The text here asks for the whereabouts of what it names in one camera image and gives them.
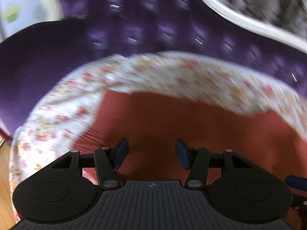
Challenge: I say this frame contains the grey damask curtain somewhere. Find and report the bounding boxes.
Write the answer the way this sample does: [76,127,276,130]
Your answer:
[204,0,307,40]

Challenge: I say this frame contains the floral printed blanket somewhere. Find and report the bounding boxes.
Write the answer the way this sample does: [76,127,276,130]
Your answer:
[9,50,307,224]

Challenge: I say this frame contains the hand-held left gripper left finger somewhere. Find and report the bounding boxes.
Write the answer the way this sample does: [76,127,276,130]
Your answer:
[51,138,130,190]

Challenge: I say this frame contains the rust red pants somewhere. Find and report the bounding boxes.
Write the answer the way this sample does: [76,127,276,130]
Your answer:
[72,90,307,230]

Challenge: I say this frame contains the purple tufted sofa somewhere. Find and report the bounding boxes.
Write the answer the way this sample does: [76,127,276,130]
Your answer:
[0,0,307,146]

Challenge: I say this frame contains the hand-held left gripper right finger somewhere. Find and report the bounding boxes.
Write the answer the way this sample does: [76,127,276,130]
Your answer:
[175,138,255,189]

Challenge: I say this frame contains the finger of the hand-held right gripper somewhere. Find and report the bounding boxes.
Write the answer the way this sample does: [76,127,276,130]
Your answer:
[285,175,307,190]

